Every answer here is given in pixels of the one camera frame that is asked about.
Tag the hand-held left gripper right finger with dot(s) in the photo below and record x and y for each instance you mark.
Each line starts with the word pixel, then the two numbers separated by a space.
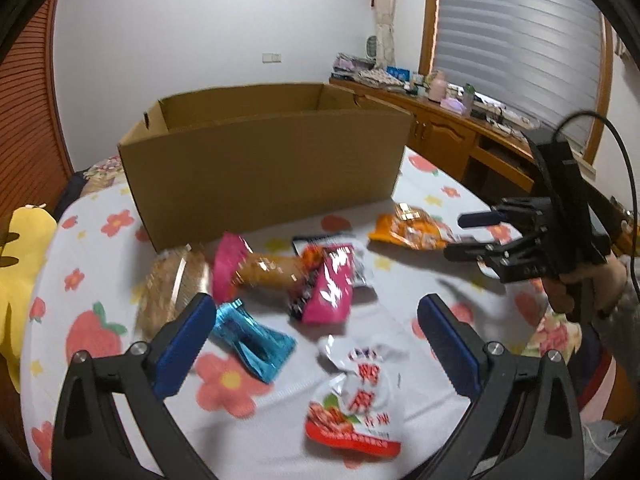
pixel 445 340

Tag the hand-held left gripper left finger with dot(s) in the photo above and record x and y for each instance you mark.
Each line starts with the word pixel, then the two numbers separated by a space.
pixel 185 345

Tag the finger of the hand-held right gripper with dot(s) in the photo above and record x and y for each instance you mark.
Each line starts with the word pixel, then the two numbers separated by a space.
pixel 465 251
pixel 477 219

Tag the orange snack packet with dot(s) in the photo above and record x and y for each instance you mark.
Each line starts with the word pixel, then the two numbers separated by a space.
pixel 405 232

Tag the clear packet of brown biscuits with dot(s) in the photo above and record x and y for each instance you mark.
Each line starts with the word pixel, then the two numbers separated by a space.
pixel 170 280

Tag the teal foil snack packet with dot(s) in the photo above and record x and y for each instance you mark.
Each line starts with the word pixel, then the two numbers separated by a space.
pixel 260 350

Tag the white and red snack packet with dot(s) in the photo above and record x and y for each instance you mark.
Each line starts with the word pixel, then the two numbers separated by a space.
pixel 360 395

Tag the pink-ended brown snack packet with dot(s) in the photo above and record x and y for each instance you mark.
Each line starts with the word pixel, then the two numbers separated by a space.
pixel 265 267

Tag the black and red snack packet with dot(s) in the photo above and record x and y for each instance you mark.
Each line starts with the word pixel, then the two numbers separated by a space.
pixel 300 302

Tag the pink foil snack packet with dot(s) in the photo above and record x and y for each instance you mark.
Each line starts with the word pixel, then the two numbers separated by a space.
pixel 327 295

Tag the brown cardboard box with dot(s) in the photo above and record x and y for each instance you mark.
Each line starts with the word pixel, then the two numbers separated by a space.
pixel 260 175

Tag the person's right forearm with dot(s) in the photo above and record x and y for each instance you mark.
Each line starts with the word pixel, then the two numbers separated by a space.
pixel 620 350

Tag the person's right hand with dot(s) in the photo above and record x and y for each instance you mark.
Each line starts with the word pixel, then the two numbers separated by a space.
pixel 612 280

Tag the wooden desk cabinet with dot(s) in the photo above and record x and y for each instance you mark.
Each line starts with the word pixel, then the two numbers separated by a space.
pixel 440 130

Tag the white power strip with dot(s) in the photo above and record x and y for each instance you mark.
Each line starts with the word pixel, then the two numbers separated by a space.
pixel 505 120

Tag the pale purple box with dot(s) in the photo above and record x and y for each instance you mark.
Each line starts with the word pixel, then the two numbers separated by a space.
pixel 454 105

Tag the strawberry printed bed sheet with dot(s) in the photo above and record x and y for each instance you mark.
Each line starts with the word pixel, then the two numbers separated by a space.
pixel 280 415

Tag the green-capped bottle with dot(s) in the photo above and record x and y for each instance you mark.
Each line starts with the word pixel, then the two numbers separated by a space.
pixel 468 97

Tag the pink bottle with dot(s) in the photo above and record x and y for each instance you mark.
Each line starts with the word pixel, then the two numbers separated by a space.
pixel 436 87

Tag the blue box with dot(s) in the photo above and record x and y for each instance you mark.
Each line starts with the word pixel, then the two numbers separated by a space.
pixel 398 74

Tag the yellow plush toy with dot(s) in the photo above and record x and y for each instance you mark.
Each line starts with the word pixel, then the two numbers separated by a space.
pixel 25 280

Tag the white window blind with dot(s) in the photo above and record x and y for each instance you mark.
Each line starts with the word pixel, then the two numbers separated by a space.
pixel 515 35

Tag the stack of folded papers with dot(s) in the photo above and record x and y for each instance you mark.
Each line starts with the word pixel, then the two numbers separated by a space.
pixel 350 62

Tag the small white fan heater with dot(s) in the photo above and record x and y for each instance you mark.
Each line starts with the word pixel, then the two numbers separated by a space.
pixel 372 46

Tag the cream patterned curtain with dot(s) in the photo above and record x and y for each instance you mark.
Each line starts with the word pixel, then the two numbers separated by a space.
pixel 385 10

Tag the wooden louvered wardrobe door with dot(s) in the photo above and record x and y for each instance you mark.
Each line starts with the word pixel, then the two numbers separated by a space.
pixel 30 110

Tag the wooden window frame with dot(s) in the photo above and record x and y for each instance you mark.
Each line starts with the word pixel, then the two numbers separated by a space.
pixel 429 10

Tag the white wall switch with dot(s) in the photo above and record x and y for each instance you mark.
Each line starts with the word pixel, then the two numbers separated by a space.
pixel 271 57

